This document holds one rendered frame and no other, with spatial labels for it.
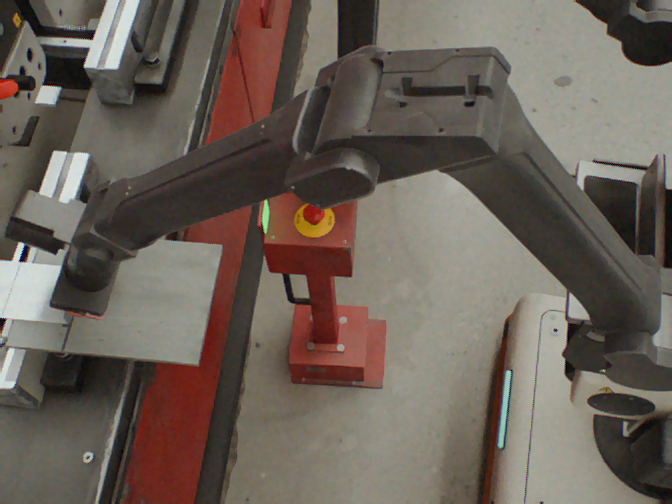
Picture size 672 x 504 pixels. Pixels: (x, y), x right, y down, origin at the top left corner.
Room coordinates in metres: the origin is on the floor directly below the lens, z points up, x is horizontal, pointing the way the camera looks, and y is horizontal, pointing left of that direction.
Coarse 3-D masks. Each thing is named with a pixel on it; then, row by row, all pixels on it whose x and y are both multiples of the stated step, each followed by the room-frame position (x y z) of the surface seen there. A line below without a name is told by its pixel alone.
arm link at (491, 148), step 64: (384, 64) 0.36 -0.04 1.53; (448, 64) 0.34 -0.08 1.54; (320, 128) 0.32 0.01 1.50; (384, 128) 0.30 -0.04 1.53; (448, 128) 0.29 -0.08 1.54; (512, 128) 0.30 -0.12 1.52; (512, 192) 0.28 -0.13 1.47; (576, 192) 0.30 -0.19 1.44; (576, 256) 0.27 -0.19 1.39; (640, 256) 0.31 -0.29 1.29; (640, 320) 0.24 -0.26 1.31; (640, 384) 0.21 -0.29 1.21
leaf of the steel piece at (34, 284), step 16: (32, 272) 0.50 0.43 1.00; (48, 272) 0.49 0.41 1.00; (16, 288) 0.47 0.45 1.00; (32, 288) 0.47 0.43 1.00; (48, 288) 0.47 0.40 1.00; (16, 304) 0.45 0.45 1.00; (32, 304) 0.45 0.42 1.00; (48, 304) 0.44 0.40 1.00; (32, 320) 0.42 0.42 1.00; (48, 320) 0.42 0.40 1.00; (64, 320) 0.42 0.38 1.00
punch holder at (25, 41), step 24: (0, 0) 0.70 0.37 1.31; (0, 24) 0.68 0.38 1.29; (24, 24) 0.71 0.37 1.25; (0, 48) 0.65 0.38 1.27; (24, 48) 0.69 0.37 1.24; (0, 72) 0.63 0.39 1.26; (24, 72) 0.67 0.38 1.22; (24, 96) 0.64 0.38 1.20; (0, 120) 0.58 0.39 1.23; (24, 120) 0.62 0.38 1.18; (0, 144) 0.57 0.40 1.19
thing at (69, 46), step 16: (48, 32) 1.12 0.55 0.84; (64, 32) 1.11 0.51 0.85; (80, 32) 1.10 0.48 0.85; (48, 48) 1.08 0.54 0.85; (64, 48) 1.07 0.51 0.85; (80, 48) 1.06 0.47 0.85; (48, 64) 1.08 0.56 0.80; (64, 64) 1.06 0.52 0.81; (80, 64) 1.06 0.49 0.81; (48, 80) 1.08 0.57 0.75; (64, 80) 1.07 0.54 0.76; (80, 80) 1.07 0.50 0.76
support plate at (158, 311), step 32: (64, 256) 0.52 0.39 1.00; (160, 256) 0.51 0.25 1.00; (192, 256) 0.50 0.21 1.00; (128, 288) 0.46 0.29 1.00; (160, 288) 0.46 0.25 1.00; (192, 288) 0.45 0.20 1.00; (96, 320) 0.42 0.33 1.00; (128, 320) 0.41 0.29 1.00; (160, 320) 0.41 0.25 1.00; (192, 320) 0.41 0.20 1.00; (64, 352) 0.37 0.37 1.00; (96, 352) 0.37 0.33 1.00; (128, 352) 0.37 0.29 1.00; (160, 352) 0.36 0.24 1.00; (192, 352) 0.36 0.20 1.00
